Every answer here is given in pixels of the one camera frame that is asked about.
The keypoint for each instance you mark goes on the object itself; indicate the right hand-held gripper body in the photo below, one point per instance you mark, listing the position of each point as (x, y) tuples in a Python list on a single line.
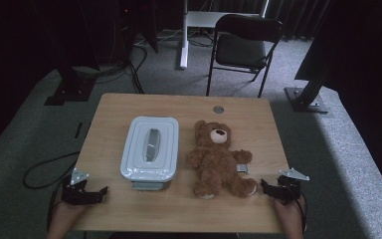
[(288, 189)]

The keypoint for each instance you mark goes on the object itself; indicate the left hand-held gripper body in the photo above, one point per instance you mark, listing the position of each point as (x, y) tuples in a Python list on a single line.
[(74, 194)]

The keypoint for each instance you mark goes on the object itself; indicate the clear plastic storage box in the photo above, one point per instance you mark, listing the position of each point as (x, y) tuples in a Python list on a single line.
[(147, 186)]

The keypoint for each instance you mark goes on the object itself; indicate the brown teddy bear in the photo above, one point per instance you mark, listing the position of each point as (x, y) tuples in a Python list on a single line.
[(217, 159)]

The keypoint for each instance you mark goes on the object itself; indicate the pale blue box lid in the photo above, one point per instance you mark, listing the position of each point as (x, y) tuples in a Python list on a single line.
[(151, 149)]

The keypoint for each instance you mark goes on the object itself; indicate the person's left hand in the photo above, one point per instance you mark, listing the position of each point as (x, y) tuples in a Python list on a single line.
[(64, 214)]

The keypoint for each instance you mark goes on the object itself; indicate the person's right hand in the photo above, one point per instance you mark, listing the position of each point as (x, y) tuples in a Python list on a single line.
[(290, 215)]

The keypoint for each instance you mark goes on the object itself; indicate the small black floor strip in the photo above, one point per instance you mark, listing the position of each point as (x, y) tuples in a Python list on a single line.
[(78, 130)]

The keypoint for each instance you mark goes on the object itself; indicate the black metal stand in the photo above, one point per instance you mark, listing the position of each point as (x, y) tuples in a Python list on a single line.
[(306, 99), (69, 93)]

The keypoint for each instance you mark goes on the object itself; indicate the grey round table grommet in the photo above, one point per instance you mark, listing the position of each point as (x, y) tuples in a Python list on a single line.
[(218, 109)]

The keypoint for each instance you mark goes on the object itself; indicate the black folding chair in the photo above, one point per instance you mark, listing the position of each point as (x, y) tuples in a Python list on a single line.
[(242, 49)]

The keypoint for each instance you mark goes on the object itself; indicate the dark equipment rack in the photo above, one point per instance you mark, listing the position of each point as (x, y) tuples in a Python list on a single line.
[(151, 33)]

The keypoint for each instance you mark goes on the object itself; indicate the white desk frame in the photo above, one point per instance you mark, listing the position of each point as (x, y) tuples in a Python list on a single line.
[(184, 49)]

